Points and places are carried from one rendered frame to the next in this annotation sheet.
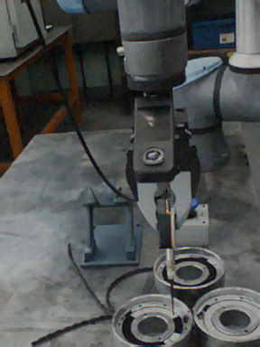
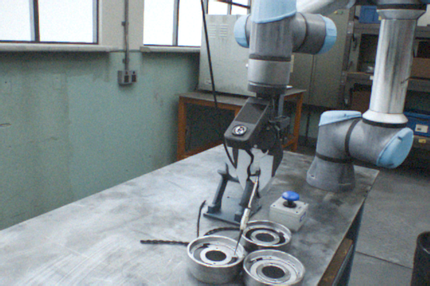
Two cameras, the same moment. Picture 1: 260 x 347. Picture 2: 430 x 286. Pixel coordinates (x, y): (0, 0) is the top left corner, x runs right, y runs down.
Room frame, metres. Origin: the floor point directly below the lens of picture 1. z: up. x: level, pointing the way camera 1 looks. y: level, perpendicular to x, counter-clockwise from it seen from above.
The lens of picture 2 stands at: (-0.08, -0.19, 1.20)
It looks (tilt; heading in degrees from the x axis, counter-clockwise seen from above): 15 degrees down; 17
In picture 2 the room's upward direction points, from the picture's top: 4 degrees clockwise
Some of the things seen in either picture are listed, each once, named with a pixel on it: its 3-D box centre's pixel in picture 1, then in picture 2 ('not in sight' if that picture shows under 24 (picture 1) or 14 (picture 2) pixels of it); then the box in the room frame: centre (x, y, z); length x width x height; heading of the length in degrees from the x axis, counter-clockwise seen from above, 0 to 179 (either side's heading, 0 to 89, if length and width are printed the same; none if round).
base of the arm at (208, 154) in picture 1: (197, 140); (332, 168); (1.06, -0.25, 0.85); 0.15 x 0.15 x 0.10
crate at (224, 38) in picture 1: (226, 30); (422, 123); (4.02, -1.24, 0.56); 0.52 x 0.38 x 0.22; 73
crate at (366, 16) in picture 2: not in sight; (387, 15); (4.15, -0.73, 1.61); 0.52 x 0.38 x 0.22; 79
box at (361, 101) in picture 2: not in sight; (370, 108); (4.13, -0.71, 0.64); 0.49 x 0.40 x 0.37; 81
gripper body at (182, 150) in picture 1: (160, 117); (265, 116); (0.59, -0.10, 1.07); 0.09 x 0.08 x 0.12; 169
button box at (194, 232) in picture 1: (188, 222); (289, 212); (0.74, -0.15, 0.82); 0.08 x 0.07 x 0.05; 166
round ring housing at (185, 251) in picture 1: (189, 276); (265, 241); (0.59, -0.12, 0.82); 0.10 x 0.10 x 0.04
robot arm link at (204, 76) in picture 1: (198, 90); (340, 131); (1.05, -0.26, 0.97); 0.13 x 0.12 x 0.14; 56
